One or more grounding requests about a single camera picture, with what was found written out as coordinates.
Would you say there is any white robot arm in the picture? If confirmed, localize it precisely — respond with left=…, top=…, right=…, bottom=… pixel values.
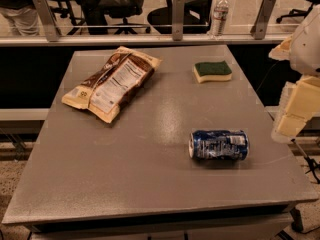
left=269, top=5, right=320, bottom=143

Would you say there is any middle metal railing bracket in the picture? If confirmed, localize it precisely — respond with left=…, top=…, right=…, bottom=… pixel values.
left=172, top=0, right=185, bottom=41

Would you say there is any black round chair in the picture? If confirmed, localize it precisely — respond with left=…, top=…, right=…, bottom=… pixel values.
left=147, top=0, right=212, bottom=34

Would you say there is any person in beige trousers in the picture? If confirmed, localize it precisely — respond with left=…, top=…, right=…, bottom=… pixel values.
left=0, top=0, right=40, bottom=36

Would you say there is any brown chip bag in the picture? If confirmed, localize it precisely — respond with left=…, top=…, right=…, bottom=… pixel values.
left=62, top=46, right=161, bottom=123

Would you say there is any green yellow sponge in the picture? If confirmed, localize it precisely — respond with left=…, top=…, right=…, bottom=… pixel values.
left=193, top=61, right=232, bottom=83

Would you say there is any left metal railing bracket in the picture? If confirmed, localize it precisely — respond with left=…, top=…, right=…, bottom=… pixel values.
left=32, top=0, right=61, bottom=42

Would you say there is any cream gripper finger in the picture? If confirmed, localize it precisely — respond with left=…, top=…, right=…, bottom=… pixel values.
left=269, top=37, right=292, bottom=61
left=275, top=75, right=320, bottom=138

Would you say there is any right metal railing bracket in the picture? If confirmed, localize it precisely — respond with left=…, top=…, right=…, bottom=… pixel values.
left=250, top=0, right=276, bottom=40

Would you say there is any blue pepsi can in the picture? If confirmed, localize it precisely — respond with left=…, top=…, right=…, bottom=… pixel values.
left=189, top=130, right=249, bottom=160

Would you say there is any black office chair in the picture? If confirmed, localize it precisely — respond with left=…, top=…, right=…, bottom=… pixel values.
left=81, top=0, right=144, bottom=35

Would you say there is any clear plastic water bottle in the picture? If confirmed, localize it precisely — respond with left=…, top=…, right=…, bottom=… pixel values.
left=211, top=0, right=229, bottom=36

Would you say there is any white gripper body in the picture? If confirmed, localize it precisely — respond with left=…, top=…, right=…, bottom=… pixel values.
left=289, top=27, right=320, bottom=76

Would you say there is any metal railing bracket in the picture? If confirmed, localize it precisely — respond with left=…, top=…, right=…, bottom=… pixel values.
left=250, top=0, right=276, bottom=40
left=172, top=0, right=185, bottom=41
left=32, top=0, right=61, bottom=42

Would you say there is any black tripod stand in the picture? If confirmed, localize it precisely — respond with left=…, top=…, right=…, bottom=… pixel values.
left=291, top=139, right=320, bottom=184

